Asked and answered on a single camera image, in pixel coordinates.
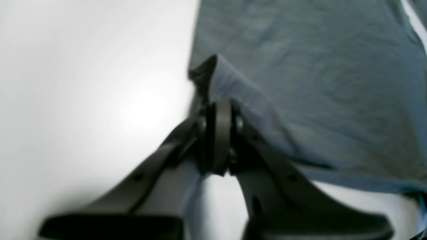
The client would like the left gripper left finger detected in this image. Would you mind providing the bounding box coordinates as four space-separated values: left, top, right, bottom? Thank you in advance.
38 101 220 240

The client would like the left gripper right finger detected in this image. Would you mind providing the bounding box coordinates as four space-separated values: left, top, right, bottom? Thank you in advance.
217 100 394 240

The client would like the grey T-shirt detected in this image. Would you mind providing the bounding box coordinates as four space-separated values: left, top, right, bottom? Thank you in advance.
188 0 427 197

